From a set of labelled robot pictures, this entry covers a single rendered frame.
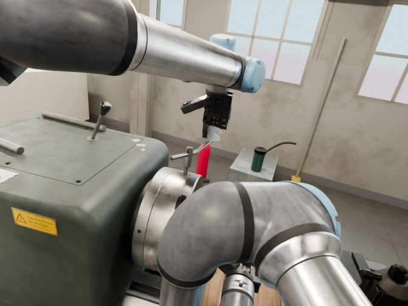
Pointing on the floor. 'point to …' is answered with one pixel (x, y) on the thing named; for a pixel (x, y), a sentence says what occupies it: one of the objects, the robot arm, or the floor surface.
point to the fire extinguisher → (203, 163)
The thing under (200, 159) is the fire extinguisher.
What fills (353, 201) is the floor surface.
